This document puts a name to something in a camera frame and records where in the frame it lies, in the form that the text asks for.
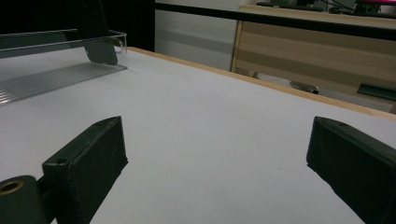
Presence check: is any black curtain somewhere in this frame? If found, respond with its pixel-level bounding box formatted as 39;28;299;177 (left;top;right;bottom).
0;0;156;52

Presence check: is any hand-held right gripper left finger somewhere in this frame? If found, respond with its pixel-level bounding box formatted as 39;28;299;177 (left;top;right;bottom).
42;116;129;224

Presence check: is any black horizontal rail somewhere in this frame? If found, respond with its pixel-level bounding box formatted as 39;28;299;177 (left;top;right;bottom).
154;2;396;42

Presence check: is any dark green tray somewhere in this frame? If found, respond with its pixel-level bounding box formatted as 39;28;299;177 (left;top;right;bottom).
356;82;396;103

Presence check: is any dark desk foot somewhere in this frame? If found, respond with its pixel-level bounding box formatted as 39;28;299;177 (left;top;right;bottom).
289;79;320;95

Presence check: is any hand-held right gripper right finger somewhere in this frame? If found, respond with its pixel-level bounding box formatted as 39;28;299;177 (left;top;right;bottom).
306;116;396;224

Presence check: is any clear acrylic storage box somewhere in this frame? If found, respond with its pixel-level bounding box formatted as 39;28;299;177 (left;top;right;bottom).
0;28;129;105

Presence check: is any black keyboard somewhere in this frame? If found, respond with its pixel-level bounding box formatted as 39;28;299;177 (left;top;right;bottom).
256;1;325;13

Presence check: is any light wooden desk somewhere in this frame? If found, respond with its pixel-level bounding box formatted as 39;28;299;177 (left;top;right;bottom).
230;3;396;115

